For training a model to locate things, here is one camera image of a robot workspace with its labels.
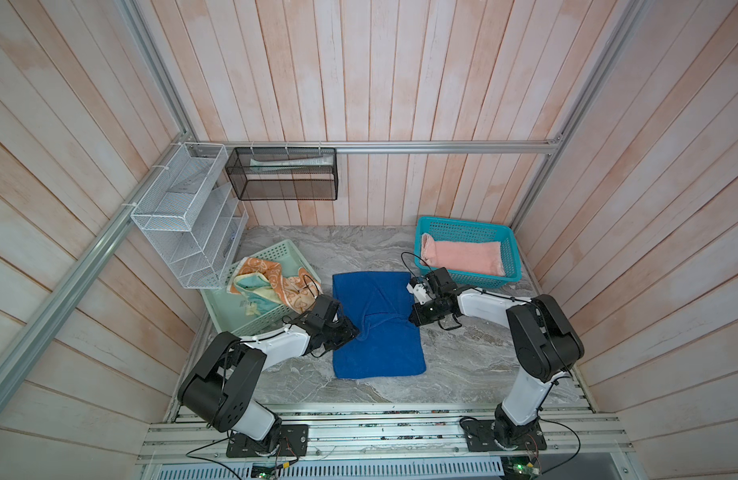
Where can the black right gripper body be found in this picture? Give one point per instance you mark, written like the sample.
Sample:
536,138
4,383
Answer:
432,309

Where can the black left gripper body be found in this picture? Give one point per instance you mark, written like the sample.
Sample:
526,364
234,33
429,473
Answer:
331,330

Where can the blue towel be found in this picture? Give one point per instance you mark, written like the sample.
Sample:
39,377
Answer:
388,344

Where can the pink towel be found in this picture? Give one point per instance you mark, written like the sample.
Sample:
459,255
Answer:
478,258

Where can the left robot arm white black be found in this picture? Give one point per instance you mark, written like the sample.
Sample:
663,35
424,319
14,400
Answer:
221,385

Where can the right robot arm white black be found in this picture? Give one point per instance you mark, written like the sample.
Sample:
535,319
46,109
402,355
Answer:
546,344

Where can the orange patterned towel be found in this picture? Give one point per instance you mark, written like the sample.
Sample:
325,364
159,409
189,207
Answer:
297,292

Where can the teal plastic basket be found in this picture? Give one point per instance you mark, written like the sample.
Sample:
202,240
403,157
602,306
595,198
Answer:
447,229

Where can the teal yellow-trimmed towel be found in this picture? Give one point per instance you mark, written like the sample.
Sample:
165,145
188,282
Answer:
259,296

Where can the mint green perforated basket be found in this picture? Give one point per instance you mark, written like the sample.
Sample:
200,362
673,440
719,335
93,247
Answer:
227,311

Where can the green circuit board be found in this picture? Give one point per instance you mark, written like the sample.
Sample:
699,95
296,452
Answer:
519,469

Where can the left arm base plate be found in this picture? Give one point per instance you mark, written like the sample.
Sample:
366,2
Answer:
283,440

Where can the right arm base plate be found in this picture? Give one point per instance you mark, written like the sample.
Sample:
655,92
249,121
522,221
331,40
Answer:
500,435

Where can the white wire mesh shelf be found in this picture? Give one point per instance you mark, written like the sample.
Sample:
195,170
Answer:
189,215

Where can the black wire mesh basket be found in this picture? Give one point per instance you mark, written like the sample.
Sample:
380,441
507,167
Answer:
284,173

